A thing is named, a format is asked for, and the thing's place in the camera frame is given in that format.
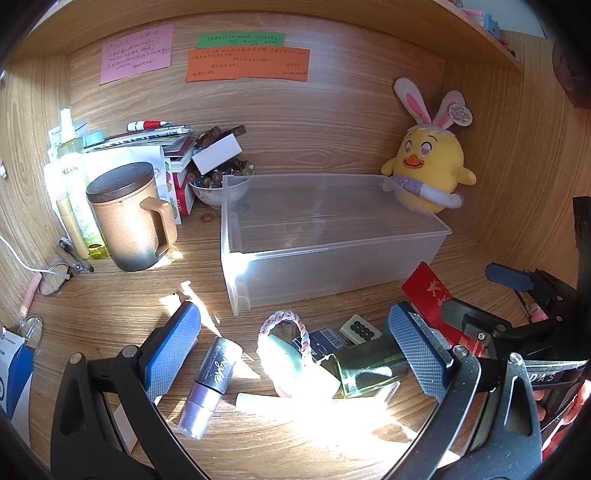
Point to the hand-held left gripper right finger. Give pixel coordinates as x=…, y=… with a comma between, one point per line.
x=418, y=353

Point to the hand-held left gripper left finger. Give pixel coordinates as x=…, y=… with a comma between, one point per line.
x=173, y=346

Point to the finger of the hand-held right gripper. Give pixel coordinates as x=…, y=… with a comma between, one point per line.
x=505, y=277
x=475, y=321

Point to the dark green spray bottle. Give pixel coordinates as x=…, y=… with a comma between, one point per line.
x=369, y=369

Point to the black silver lipstick tube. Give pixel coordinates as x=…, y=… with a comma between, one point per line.
x=212, y=383

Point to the red packet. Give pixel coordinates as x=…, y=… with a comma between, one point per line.
x=427, y=290

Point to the clear plastic storage box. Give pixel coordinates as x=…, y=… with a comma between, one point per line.
x=332, y=240

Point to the pink eraser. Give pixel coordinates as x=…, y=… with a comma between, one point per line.
x=536, y=314

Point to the white mahjong tile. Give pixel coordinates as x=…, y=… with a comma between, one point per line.
x=360, y=328

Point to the dark blue small box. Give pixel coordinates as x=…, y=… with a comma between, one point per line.
x=325, y=341

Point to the white stick tube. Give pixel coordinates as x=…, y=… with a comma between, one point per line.
x=268, y=400

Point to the light green plastic item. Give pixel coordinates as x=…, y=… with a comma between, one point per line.
x=295, y=367

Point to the brown mug with lid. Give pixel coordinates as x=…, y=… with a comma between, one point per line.
x=127, y=221

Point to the nail clipper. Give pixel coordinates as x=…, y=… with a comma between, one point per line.
x=74, y=256

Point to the eyeglasses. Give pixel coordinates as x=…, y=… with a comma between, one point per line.
x=53, y=282

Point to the yellow chick plush toy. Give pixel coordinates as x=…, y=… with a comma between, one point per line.
x=429, y=157

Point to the white ceramic bowl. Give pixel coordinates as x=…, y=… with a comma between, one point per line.
x=217, y=196

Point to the red white carton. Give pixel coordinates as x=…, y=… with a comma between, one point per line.
x=182, y=189

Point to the cream cosmetic tube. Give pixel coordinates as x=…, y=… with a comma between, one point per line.
x=71, y=226

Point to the blue white card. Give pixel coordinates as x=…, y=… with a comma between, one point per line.
x=14, y=374

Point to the pile of colourful beads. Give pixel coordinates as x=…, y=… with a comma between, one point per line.
x=212, y=179

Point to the tall light green bottle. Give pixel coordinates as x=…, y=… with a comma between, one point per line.
x=81, y=194

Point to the white cardboard box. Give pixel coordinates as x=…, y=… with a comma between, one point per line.
x=217, y=153

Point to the stack of books and papers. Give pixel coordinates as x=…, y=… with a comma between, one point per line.
x=138, y=141

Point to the red white marker pen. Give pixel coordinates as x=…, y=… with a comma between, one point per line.
x=147, y=124

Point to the orange sticky note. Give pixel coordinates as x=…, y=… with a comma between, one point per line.
x=247, y=64

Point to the pink sticky note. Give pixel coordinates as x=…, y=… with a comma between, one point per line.
x=136, y=55

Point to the green sticky note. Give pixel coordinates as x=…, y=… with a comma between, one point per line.
x=240, y=40

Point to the wooden shelf board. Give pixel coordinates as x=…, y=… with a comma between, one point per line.
x=323, y=10

